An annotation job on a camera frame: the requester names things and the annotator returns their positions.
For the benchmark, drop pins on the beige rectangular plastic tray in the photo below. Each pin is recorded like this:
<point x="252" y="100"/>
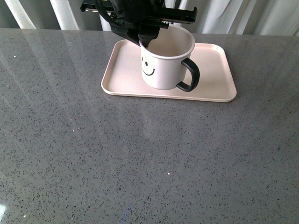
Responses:
<point x="123" y="75"/>

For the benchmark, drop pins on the white pleated curtain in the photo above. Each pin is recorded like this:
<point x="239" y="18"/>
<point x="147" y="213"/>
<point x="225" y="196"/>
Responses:
<point x="240" y="17"/>

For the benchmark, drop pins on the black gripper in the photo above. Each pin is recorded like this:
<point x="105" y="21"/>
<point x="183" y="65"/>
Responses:
<point x="125" y="17"/>

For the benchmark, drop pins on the white smiley mug black handle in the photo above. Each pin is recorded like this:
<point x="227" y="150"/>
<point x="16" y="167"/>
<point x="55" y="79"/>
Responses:
<point x="166" y="62"/>

